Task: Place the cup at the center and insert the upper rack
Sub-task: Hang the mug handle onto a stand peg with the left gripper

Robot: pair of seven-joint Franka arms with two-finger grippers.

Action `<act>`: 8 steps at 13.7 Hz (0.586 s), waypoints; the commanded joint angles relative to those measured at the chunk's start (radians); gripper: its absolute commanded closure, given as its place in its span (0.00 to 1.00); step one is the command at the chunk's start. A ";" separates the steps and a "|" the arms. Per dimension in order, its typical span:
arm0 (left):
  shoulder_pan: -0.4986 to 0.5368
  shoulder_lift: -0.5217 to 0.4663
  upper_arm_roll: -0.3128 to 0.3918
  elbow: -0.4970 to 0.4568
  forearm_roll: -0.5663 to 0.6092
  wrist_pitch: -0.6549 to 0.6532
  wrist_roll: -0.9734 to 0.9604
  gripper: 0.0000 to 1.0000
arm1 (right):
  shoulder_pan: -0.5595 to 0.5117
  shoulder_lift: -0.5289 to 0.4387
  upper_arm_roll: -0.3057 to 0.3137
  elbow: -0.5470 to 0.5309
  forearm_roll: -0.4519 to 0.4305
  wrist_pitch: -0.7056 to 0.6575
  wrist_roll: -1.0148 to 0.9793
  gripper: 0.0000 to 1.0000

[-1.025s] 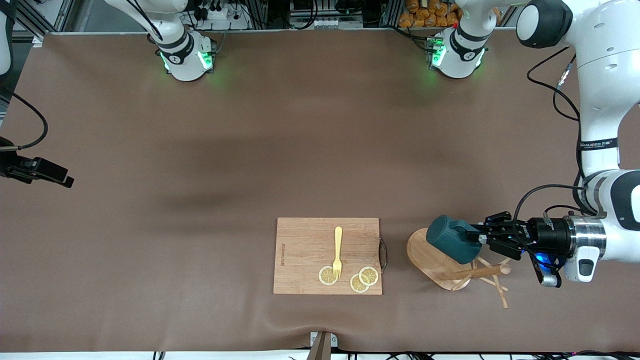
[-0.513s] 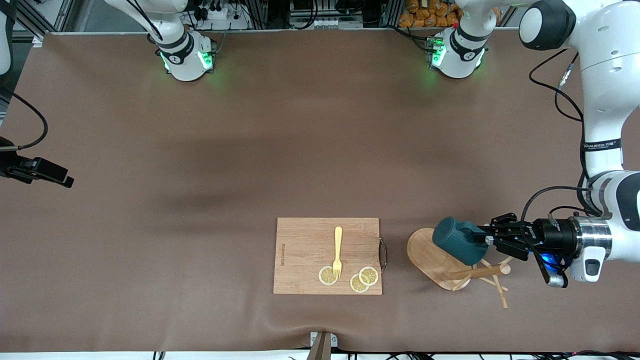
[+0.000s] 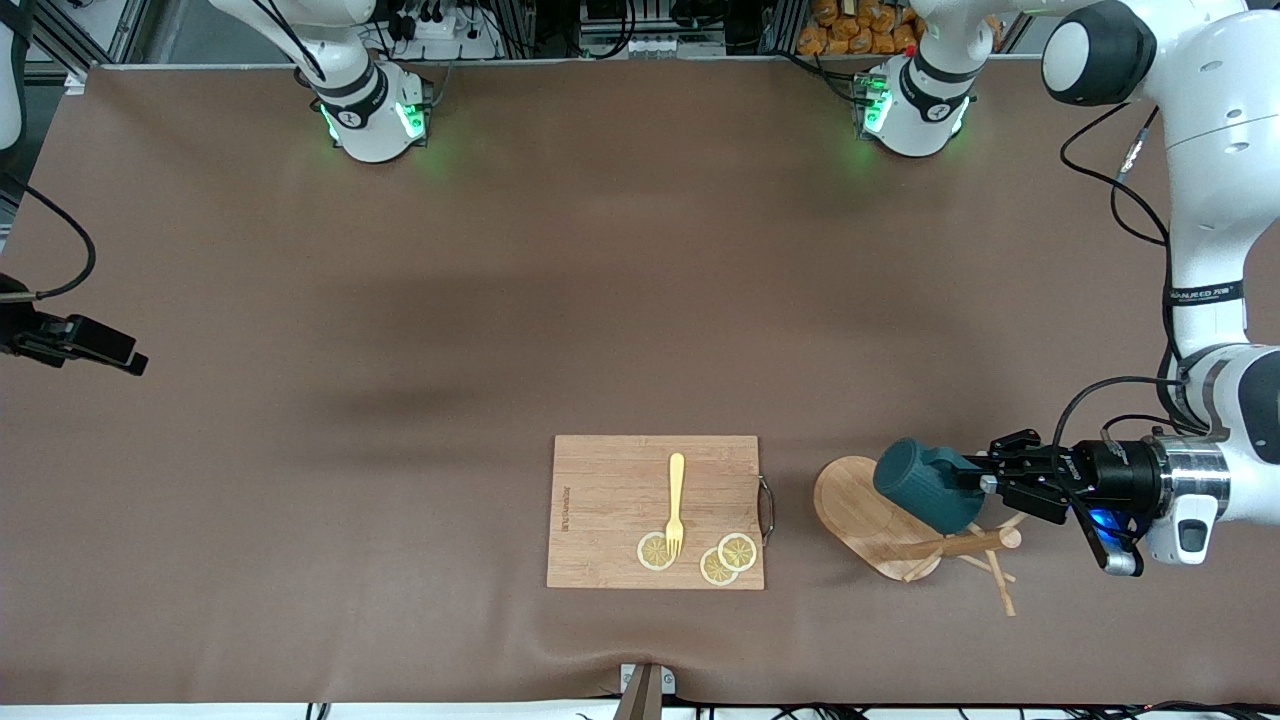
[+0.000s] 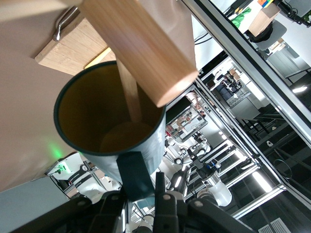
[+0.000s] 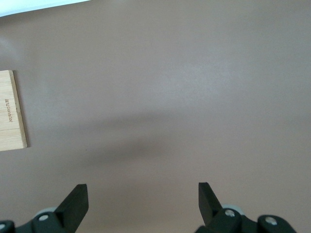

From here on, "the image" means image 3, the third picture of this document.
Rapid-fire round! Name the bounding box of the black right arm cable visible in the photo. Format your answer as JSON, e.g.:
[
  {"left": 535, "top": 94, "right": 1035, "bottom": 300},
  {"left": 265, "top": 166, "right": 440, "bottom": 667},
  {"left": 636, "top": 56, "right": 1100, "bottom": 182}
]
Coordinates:
[{"left": 0, "top": 170, "right": 99, "bottom": 301}]

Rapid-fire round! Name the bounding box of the grey metal table bracket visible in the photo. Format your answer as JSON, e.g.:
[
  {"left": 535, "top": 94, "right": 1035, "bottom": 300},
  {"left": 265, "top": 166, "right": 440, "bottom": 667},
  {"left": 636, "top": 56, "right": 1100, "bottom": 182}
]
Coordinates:
[{"left": 612, "top": 662, "right": 677, "bottom": 720}]

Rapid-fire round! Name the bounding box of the white power strip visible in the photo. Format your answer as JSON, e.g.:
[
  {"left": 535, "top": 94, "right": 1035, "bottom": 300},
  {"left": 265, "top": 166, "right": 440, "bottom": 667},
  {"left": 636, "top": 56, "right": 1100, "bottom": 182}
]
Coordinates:
[{"left": 385, "top": 0, "right": 506, "bottom": 61}]

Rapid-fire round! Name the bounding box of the teal cup with yellow inside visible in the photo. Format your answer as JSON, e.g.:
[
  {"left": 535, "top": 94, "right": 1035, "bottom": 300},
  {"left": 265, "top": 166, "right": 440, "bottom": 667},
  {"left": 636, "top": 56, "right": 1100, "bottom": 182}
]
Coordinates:
[{"left": 873, "top": 437, "right": 989, "bottom": 534}]

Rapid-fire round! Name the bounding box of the rectangular bamboo cutting board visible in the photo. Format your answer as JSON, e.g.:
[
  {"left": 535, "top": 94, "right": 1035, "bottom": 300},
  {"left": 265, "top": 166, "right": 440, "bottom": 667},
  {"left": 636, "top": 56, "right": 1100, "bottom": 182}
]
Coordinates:
[{"left": 546, "top": 434, "right": 777, "bottom": 591}]

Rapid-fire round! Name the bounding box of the pale wooden fork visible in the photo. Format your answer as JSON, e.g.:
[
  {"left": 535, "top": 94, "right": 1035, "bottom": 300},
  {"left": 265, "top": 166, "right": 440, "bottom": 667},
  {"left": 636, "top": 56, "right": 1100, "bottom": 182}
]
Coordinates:
[{"left": 664, "top": 453, "right": 687, "bottom": 559}]

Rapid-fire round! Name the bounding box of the wooden mug tree rack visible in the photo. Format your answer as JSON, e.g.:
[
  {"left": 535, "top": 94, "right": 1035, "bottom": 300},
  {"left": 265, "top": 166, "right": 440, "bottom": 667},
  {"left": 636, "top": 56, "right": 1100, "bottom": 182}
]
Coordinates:
[{"left": 812, "top": 455, "right": 1029, "bottom": 618}]

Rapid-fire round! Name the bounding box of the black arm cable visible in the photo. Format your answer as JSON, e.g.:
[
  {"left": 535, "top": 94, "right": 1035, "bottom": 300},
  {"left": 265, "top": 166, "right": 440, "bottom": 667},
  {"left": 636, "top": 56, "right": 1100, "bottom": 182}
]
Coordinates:
[
  {"left": 1052, "top": 100, "right": 1216, "bottom": 471},
  {"left": 0, "top": 170, "right": 99, "bottom": 301}
]

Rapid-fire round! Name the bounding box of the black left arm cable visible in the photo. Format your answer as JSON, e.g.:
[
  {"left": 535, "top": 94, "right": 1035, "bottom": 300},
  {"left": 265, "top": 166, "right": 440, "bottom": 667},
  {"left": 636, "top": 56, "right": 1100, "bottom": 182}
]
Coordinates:
[{"left": 1052, "top": 100, "right": 1216, "bottom": 471}]

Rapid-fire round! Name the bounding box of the orange packaged goods pile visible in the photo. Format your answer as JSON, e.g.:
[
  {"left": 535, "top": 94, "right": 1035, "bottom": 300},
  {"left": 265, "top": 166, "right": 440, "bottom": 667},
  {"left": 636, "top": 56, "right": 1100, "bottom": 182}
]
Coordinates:
[{"left": 797, "top": 0, "right": 926, "bottom": 56}]

